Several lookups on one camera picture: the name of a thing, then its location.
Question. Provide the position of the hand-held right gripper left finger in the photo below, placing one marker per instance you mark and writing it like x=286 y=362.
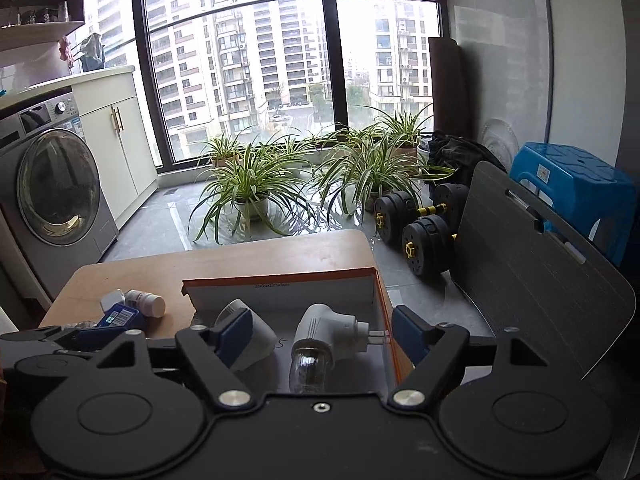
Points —
x=234 y=332

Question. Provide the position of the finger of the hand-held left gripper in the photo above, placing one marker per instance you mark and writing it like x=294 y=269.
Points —
x=42 y=337

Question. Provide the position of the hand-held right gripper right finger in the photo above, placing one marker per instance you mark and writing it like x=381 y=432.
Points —
x=407 y=332

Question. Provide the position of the brown box with white cups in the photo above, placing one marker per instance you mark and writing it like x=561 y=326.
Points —
x=300 y=292

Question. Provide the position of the blue box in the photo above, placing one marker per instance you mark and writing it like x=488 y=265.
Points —
x=117 y=317

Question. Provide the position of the white charger plug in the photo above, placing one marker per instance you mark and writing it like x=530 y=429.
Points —
x=112 y=301

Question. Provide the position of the black dumbbell yellow collars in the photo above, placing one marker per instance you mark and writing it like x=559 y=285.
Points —
x=427 y=245
x=395 y=217

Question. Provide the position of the white pill bottle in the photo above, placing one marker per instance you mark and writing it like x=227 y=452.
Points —
x=145 y=304

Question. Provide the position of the large spider plant white pot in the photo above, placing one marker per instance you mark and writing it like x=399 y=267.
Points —
x=251 y=207

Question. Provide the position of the dark grey folding board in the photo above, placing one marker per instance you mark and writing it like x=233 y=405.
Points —
x=525 y=270

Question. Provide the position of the wide spider plant white pot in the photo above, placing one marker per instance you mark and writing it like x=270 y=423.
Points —
x=377 y=197

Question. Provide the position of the grey front-load washing machine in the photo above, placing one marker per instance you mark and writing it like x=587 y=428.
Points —
x=60 y=185

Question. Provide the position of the small spider plant terracotta pot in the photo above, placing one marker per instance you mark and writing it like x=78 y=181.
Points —
x=222 y=160

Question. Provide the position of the tall spider plant terracotta pot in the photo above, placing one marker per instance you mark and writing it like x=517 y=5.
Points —
x=406 y=152

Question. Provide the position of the spider plant by window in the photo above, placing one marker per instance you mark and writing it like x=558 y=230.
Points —
x=290 y=157

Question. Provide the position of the black bag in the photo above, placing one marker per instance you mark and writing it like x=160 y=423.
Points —
x=460 y=152

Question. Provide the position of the white cabinet with countertop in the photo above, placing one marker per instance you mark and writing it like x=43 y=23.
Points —
x=130 y=150

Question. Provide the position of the white round fan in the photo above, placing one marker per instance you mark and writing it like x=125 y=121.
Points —
x=500 y=140

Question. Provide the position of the blue plastic stool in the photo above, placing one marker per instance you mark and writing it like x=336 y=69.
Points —
x=570 y=170

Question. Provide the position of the rolled brown yoga mat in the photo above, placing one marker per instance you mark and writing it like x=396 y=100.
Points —
x=442 y=85

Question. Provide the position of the large dark-framed window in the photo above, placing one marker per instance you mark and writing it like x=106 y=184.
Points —
x=331 y=60

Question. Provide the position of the pink cloth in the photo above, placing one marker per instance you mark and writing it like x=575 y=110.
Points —
x=65 y=49

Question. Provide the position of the grey hanging clothes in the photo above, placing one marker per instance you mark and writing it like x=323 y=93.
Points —
x=92 y=50

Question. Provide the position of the clear glassware group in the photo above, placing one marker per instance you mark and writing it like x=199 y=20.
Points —
x=45 y=15

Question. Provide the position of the white curved wall shelf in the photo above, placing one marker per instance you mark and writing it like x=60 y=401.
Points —
x=35 y=34

